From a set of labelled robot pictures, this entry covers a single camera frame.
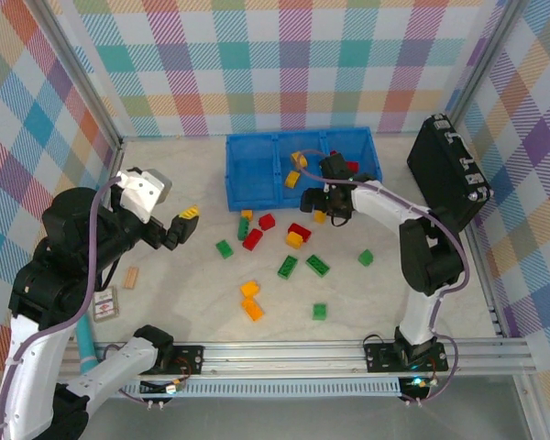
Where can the aluminium frame post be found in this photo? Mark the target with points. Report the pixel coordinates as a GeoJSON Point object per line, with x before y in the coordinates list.
{"type": "Point", "coordinates": [78, 73]}
{"type": "Point", "coordinates": [486, 64]}

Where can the blue three-compartment plastic bin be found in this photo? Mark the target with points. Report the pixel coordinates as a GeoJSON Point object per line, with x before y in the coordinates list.
{"type": "Point", "coordinates": [252, 174]}

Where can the long green lego brick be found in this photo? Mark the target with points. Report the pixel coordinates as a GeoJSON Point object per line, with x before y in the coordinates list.
{"type": "Point", "coordinates": [243, 228]}
{"type": "Point", "coordinates": [288, 267]}
{"type": "Point", "coordinates": [317, 265]}

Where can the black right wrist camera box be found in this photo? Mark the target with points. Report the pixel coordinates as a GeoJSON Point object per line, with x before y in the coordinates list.
{"type": "Point", "coordinates": [333, 166]}

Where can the long orange lego brick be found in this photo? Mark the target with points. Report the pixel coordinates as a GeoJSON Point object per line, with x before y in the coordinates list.
{"type": "Point", "coordinates": [253, 309]}

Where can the teal tube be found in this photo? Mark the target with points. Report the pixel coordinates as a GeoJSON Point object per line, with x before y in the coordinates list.
{"type": "Point", "coordinates": [86, 344]}

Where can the small printed card packet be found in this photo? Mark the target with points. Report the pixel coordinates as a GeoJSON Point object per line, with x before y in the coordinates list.
{"type": "Point", "coordinates": [106, 304]}

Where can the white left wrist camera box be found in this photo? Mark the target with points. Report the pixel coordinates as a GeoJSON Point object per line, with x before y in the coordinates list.
{"type": "Point", "coordinates": [142, 194]}

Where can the small electronics connector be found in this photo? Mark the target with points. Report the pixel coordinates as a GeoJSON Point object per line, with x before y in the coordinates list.
{"type": "Point", "coordinates": [417, 382]}
{"type": "Point", "coordinates": [175, 388]}

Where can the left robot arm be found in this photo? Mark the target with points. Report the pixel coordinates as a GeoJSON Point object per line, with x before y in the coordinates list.
{"type": "Point", "coordinates": [39, 362]}

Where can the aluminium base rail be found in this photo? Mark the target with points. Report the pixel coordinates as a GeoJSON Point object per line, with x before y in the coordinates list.
{"type": "Point", "coordinates": [279, 357]}

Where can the long red lego brick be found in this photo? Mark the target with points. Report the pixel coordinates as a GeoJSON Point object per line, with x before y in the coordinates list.
{"type": "Point", "coordinates": [252, 239]}

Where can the aluminium side rail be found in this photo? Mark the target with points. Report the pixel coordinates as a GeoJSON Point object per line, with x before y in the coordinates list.
{"type": "Point", "coordinates": [483, 284]}
{"type": "Point", "coordinates": [112, 174]}

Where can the black hard case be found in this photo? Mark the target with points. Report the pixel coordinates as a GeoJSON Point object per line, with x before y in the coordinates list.
{"type": "Point", "coordinates": [440, 169]}

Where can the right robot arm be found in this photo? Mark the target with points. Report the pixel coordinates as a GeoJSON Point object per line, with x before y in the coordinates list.
{"type": "Point", "coordinates": [419, 316]}

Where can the small wooden block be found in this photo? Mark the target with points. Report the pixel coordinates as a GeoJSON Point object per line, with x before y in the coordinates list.
{"type": "Point", "coordinates": [131, 278]}

